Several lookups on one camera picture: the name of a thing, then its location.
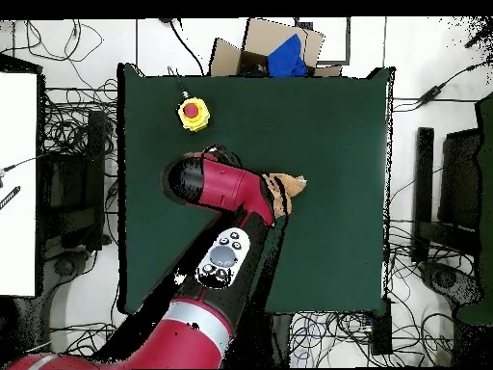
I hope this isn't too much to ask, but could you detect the orange terry towel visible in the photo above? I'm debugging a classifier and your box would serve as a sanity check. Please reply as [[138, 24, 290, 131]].
[[262, 172, 308, 219]]

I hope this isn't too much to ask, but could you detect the dark green table cloth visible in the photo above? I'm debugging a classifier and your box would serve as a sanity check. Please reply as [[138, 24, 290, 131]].
[[116, 62, 397, 315]]

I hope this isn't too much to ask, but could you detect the yellow emergency stop button box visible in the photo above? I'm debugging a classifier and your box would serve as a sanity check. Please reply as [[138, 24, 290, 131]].
[[176, 96, 212, 133]]

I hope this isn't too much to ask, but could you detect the blue garment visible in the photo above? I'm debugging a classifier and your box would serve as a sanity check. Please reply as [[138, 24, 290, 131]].
[[266, 33, 309, 78]]

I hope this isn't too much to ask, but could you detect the black stand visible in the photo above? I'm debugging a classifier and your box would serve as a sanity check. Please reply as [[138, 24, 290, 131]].
[[38, 109, 109, 251], [410, 126, 482, 265]]

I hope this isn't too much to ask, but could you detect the brown cardboard box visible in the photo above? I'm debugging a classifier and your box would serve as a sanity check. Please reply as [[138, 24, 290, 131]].
[[208, 16, 343, 78]]

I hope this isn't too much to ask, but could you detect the black framed white panel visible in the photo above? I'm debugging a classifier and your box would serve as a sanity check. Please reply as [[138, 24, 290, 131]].
[[294, 15, 351, 66]]

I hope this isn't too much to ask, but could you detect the black chair base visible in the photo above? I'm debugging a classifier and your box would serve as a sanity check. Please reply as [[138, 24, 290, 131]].
[[417, 259, 484, 309]]

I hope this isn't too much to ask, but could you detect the black striped bar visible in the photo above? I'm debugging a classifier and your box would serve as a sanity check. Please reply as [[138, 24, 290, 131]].
[[0, 185, 21, 211]]

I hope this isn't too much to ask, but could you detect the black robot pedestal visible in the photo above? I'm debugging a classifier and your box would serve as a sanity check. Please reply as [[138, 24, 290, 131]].
[[230, 312, 295, 367]]

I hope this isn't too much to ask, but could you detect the black emergency stop cable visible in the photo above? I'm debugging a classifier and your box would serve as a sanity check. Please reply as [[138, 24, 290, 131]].
[[167, 66, 191, 100]]

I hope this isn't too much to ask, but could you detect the tangle of black floor cables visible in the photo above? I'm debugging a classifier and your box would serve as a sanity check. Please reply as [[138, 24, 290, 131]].
[[288, 311, 455, 367], [39, 76, 118, 155]]

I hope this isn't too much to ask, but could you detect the black power adapter with cable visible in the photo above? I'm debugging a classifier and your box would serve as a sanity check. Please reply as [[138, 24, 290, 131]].
[[392, 57, 493, 113]]

